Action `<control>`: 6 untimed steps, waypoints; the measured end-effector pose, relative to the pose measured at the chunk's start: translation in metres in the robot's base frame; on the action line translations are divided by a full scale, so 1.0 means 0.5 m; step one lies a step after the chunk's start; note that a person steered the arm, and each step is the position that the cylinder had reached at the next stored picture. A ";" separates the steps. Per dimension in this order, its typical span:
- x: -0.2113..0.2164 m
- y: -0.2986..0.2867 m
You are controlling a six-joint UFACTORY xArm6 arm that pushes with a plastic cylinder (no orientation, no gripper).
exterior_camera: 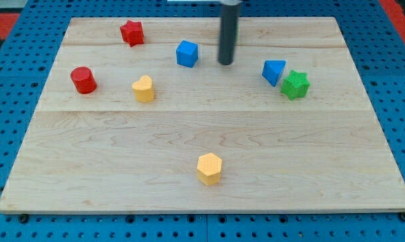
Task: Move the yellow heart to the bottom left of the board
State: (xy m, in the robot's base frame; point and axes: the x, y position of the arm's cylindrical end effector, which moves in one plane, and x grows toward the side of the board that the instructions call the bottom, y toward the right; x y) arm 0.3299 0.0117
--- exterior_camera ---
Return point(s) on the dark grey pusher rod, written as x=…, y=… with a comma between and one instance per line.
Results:
x=228, y=30

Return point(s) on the red cylinder block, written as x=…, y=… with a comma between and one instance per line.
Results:
x=83, y=80

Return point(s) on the yellow heart block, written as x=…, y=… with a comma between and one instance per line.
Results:
x=143, y=89

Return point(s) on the light wooden board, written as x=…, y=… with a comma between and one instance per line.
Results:
x=106, y=153

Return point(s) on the yellow hexagon block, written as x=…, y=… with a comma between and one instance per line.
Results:
x=209, y=168

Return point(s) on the green star block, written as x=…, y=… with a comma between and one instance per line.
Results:
x=295, y=85

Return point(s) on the blue cube block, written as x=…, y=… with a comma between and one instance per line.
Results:
x=187, y=53

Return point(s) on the blue triangle block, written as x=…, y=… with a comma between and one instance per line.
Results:
x=272, y=71

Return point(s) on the red star block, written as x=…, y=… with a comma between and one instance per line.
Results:
x=132, y=33

